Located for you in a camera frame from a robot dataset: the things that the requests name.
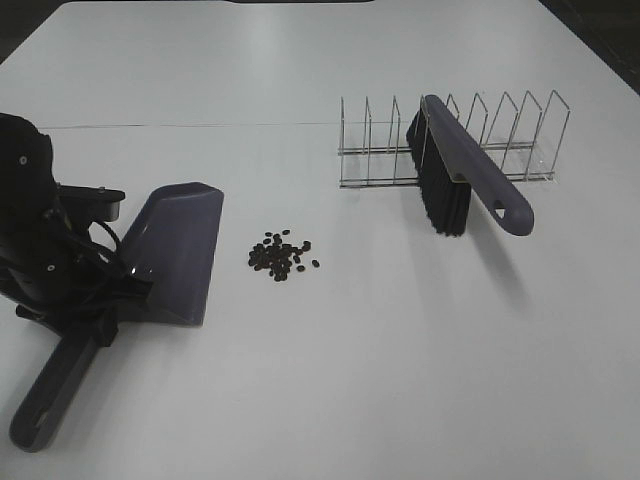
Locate purple dustpan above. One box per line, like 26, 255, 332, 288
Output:
9, 182, 224, 453

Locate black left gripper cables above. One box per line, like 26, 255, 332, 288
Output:
64, 219, 136, 321

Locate purple hand brush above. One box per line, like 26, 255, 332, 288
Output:
406, 94, 534, 237

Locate pile of coffee beans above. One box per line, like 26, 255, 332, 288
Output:
246, 228, 320, 283

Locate chrome wire rack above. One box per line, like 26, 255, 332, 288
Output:
337, 90, 572, 189

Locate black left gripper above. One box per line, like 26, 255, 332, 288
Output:
1, 113, 153, 347

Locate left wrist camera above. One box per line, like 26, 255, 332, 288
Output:
58, 185, 126, 223

